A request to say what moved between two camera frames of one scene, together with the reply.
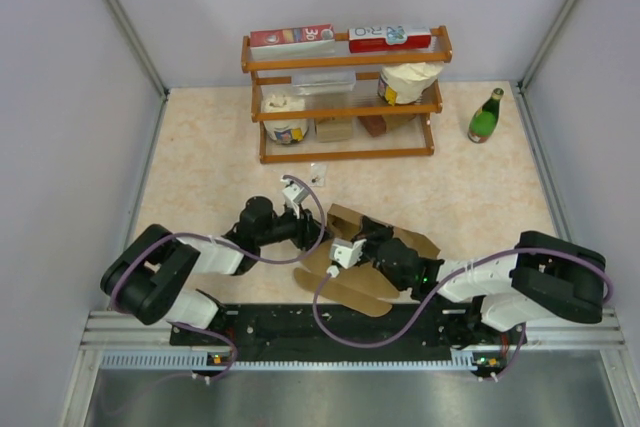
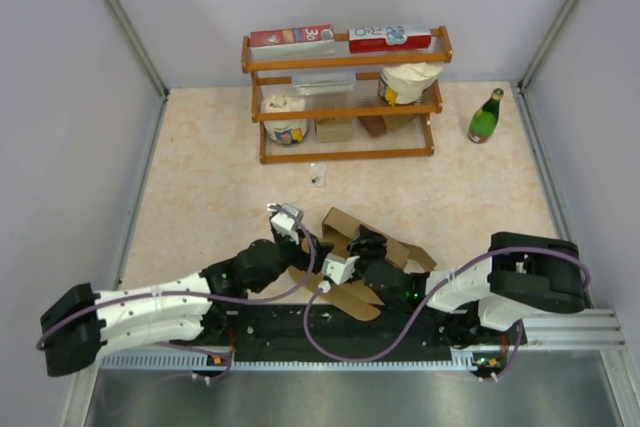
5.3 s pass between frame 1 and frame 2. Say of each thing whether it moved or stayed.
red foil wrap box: stayed
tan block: stayed
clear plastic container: stayed
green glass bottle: stayed
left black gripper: moved
